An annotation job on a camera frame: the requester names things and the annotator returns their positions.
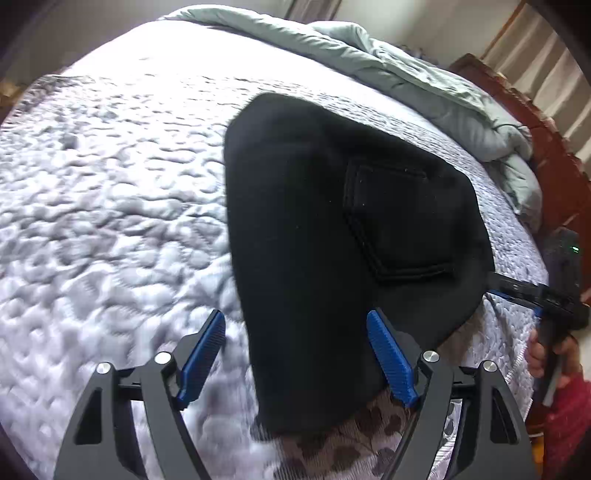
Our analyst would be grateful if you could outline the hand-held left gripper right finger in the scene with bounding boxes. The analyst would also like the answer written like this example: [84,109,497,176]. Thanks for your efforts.
[366,309,539,480]

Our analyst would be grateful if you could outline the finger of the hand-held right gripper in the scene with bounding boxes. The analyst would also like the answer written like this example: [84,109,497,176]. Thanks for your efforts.
[486,271,548,301]
[489,289,546,320]

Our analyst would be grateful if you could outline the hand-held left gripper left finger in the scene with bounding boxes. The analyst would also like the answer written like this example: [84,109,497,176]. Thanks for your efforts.
[53,309,227,480]

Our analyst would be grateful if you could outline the black pants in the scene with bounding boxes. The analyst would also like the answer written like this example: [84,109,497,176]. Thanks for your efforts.
[223,92,496,437]

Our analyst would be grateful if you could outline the person's right forearm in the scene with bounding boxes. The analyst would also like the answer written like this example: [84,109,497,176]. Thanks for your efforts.
[545,367,591,480]

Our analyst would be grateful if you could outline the person's right hand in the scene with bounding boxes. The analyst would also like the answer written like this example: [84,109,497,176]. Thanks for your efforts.
[526,325,585,391]

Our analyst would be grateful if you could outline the brown floral bed sheet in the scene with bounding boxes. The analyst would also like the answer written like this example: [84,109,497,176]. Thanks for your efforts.
[252,392,463,480]

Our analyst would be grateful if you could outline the wooden headboard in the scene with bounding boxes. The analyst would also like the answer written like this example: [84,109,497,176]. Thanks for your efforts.
[450,53,591,437]

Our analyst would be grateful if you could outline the white quilted bedspread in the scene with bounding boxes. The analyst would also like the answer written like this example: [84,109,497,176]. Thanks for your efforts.
[0,18,550,480]

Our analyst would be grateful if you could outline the grey-green duvet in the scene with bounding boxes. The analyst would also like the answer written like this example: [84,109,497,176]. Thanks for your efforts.
[159,4,543,229]

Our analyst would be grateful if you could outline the beige curtain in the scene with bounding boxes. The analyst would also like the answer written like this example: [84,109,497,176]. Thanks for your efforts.
[480,11,591,167]
[285,0,343,22]

